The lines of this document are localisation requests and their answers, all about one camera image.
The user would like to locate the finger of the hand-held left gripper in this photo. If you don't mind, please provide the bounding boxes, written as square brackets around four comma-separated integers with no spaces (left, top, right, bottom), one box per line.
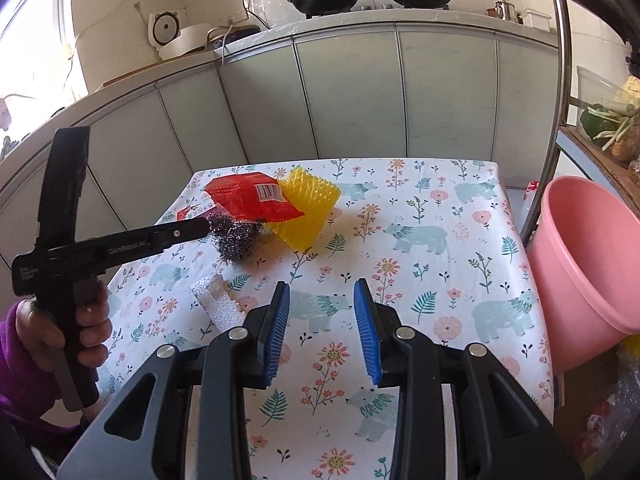
[150,219,212,252]

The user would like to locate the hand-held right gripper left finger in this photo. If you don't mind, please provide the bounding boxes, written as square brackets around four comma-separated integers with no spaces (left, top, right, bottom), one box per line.
[56,281,291,480]

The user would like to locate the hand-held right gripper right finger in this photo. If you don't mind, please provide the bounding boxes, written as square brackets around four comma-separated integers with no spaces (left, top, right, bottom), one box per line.
[353,280,586,480]

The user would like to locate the clear wrapper red label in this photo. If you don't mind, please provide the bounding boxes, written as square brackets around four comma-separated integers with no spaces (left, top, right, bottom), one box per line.
[176,202,216,223]

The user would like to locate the steel wool scrubber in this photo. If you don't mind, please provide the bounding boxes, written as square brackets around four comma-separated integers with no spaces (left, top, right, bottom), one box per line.
[207,211,266,263]

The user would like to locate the white foam piece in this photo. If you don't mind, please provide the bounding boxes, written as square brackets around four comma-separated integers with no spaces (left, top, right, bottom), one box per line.
[190,274,248,336]

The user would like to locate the red snack packet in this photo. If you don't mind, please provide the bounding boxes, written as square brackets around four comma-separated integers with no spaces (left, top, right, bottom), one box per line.
[204,171,306,223]

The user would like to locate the pink plastic bucket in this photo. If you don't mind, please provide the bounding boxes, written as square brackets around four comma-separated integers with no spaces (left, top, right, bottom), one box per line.
[527,176,640,376]

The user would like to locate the person's left hand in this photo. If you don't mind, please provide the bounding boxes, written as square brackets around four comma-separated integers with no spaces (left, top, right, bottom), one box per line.
[15,282,115,376]

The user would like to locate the floral tablecloth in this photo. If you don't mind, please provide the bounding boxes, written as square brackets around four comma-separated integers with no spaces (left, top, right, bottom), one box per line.
[97,157,557,480]

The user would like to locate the white rice cooker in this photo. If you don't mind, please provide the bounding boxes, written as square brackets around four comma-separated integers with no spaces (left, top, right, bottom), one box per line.
[148,12,213,63]

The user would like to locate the black induction cooker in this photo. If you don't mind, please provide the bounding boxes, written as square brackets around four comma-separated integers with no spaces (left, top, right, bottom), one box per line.
[206,25,261,53]

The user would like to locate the window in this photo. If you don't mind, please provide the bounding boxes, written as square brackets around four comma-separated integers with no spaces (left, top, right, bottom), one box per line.
[0,0,88,146]

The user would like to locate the white bag red print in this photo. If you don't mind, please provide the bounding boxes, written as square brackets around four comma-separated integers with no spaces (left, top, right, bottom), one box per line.
[520,180,543,231]

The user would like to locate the grey kitchen cabinet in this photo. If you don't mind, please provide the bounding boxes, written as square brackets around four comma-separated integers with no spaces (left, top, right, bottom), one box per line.
[0,7,563,271]

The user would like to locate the clear plastic bag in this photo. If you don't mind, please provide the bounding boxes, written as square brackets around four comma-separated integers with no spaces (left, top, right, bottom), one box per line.
[570,355,640,461]

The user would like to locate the gas stove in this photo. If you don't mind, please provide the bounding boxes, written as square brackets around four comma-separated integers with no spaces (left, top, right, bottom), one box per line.
[305,4,451,18]

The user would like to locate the metal shelf rack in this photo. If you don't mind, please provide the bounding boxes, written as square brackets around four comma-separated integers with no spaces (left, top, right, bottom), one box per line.
[517,0,640,461]

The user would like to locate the dark green vegetable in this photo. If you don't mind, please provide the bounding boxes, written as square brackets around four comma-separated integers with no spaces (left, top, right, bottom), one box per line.
[580,107,608,138]

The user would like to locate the green onions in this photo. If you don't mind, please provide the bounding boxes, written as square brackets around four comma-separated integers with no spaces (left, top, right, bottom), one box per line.
[587,104,640,153]

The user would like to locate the bag of green vegetables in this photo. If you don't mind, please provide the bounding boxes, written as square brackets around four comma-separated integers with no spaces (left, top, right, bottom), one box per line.
[575,65,640,161]

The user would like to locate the small steel pot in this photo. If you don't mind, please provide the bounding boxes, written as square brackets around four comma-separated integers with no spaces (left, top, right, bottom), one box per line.
[487,0,518,22]

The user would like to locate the white rectangular container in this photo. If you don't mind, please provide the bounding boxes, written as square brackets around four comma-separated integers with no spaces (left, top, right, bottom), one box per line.
[520,7,553,31]

